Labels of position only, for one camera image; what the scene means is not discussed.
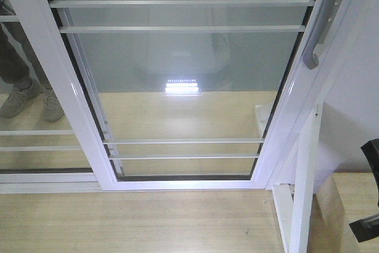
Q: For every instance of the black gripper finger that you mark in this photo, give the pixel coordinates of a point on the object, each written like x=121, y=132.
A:
x=370, y=150
x=365, y=229

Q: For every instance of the silver door handle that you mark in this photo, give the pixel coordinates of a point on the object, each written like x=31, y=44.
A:
x=320, y=24

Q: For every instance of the white framed sliding glass door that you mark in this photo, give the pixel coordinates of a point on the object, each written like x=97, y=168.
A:
x=182, y=48

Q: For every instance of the white fixed glass door panel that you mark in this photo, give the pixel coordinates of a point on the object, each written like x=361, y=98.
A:
x=37, y=155

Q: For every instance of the light wooden box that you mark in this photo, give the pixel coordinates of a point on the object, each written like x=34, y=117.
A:
x=342, y=199

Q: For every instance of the white diagonal support brace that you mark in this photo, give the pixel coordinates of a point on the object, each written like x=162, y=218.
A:
x=293, y=189

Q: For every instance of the light wooden platform board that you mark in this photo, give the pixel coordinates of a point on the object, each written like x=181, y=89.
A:
x=175, y=174

